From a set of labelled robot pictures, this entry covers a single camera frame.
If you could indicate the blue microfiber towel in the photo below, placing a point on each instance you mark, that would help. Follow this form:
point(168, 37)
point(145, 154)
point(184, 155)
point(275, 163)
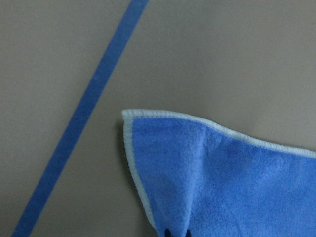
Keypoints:
point(196, 178)

